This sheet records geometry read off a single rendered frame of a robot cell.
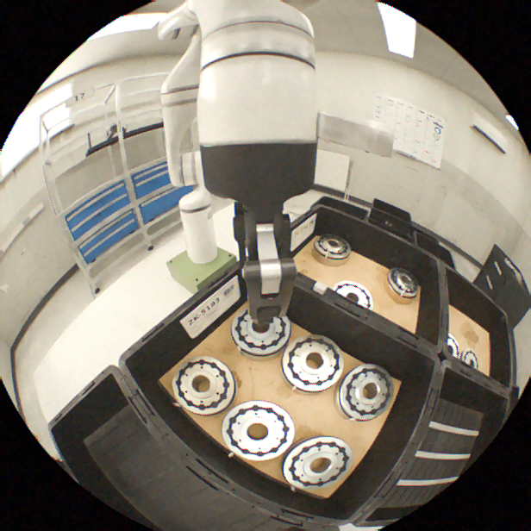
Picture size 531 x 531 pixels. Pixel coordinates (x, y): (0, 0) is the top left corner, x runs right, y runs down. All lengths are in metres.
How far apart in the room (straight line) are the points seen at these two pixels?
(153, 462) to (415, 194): 3.47
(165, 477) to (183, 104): 0.67
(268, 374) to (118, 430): 0.33
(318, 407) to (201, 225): 0.50
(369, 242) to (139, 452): 0.72
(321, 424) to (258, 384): 0.13
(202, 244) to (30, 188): 2.67
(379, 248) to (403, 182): 2.72
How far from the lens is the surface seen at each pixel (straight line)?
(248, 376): 0.33
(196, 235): 0.55
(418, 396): 0.34
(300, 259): 0.50
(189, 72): 0.43
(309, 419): 0.33
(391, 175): 3.21
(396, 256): 0.56
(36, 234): 2.95
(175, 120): 0.44
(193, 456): 0.24
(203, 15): 0.15
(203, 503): 0.39
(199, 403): 0.31
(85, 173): 2.81
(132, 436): 0.41
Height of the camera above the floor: 1.15
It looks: 43 degrees down
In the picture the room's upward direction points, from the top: straight up
